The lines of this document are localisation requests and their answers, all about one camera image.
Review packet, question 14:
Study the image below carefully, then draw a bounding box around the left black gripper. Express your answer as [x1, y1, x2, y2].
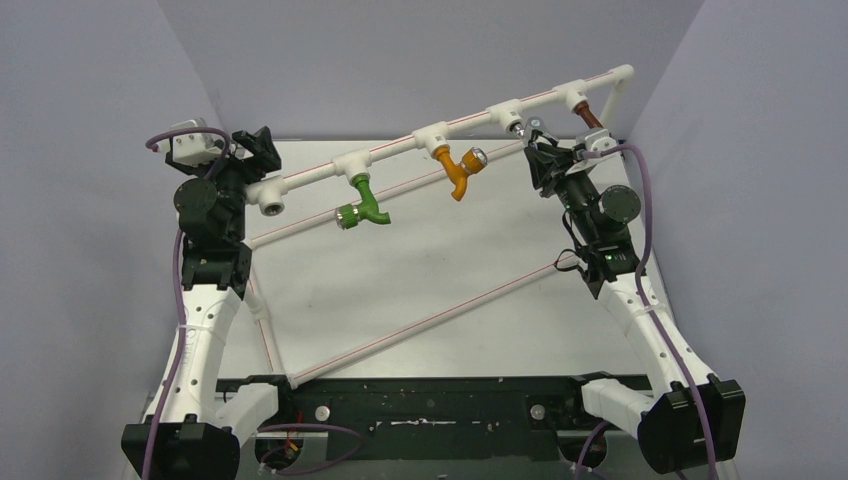
[174, 131, 281, 241]

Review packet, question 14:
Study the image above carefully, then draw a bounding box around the chrome metal faucet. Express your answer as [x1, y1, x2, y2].
[509, 117, 547, 146]

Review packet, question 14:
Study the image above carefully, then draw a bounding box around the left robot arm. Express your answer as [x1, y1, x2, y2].
[121, 125, 297, 479]

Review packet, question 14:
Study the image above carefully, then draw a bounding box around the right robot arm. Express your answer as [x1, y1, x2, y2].
[522, 126, 746, 479]

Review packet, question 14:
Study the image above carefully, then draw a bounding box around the brown plastic faucet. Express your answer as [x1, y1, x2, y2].
[573, 101, 604, 129]

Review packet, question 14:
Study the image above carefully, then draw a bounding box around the orange plastic faucet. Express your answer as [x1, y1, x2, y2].
[432, 145, 488, 202]

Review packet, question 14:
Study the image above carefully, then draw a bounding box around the green plastic faucet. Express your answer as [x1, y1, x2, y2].
[335, 174, 391, 230]

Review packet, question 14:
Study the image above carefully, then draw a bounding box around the white PVC pipe frame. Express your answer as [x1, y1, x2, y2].
[235, 64, 636, 391]

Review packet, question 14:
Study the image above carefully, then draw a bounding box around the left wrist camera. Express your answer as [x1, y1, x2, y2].
[151, 118, 229, 167]

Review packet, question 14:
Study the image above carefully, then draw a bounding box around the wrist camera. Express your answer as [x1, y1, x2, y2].
[575, 128, 619, 162]
[151, 118, 229, 167]

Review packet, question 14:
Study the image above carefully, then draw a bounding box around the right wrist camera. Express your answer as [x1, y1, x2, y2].
[575, 128, 619, 162]

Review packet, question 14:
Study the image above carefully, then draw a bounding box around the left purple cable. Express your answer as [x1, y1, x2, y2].
[140, 127, 233, 480]

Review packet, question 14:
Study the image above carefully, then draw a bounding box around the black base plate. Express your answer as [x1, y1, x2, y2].
[211, 374, 697, 465]

